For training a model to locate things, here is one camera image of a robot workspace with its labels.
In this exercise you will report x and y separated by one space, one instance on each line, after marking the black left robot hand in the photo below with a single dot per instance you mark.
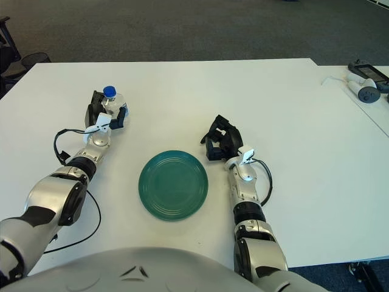
91 114

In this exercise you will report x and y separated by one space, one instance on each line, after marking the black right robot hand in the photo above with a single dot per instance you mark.
232 140

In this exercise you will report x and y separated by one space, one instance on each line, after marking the clear bottle with blue cap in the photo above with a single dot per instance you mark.
117 102

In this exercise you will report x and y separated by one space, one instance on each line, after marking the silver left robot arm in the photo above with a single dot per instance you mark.
51 194

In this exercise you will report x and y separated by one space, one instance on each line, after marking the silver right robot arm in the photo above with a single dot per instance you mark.
261 249

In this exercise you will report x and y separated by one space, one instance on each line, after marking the green ribbed plate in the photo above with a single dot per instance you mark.
173 185

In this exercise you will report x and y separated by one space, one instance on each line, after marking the black office chair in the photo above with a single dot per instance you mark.
9 61

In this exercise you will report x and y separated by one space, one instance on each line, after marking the white grey VR controller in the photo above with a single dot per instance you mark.
366 92

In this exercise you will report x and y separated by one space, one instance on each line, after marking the dark handheld screen device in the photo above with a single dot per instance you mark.
369 73

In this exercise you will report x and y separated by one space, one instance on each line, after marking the grey robot torso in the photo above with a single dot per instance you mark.
136 273

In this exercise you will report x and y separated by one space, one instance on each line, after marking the black caster wheel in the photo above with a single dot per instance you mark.
361 272

